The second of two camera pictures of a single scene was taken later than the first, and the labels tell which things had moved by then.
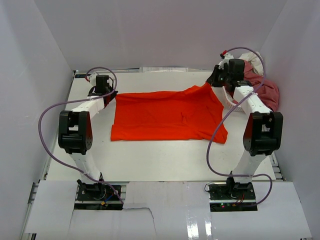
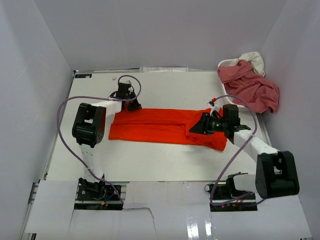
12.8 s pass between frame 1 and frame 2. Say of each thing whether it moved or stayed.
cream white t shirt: stayed
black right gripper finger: moved
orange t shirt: moved
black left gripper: moved
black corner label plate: stayed
